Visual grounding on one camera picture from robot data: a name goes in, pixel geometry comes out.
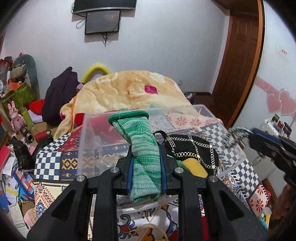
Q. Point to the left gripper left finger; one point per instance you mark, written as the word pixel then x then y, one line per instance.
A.
pixel 85 203

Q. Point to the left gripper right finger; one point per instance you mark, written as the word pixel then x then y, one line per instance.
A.
pixel 227 217

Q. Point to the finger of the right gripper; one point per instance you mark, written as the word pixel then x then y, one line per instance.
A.
pixel 273 140
pixel 267 149

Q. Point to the black chain-pattern pouch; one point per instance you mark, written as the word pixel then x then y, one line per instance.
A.
pixel 182 147

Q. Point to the green knitted glove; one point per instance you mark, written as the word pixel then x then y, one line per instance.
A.
pixel 135 128

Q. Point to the green yellow sponge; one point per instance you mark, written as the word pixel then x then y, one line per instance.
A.
pixel 193 166

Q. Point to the red felt cloth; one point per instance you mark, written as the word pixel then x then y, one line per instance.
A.
pixel 203 231

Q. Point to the clear plastic storage box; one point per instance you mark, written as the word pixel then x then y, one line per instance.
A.
pixel 188 131

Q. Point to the brown wooden door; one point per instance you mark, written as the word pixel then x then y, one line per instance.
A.
pixel 241 59

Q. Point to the patterned patchwork tablecloth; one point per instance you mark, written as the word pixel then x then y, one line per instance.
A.
pixel 56 166

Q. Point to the pink bunny plush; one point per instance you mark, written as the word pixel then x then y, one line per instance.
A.
pixel 17 120

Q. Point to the yellow fleece blanket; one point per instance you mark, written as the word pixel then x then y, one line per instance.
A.
pixel 121 90

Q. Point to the dark purple jacket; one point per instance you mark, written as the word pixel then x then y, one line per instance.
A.
pixel 61 90

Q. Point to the green cardboard box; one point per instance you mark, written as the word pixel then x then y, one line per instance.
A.
pixel 18 92

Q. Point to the yellow fuzzy hoop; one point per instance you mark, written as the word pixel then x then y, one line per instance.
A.
pixel 93 70

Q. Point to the small black wall monitor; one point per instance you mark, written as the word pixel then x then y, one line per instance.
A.
pixel 101 22

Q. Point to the wall-mounted black television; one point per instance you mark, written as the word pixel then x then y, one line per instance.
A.
pixel 81 6

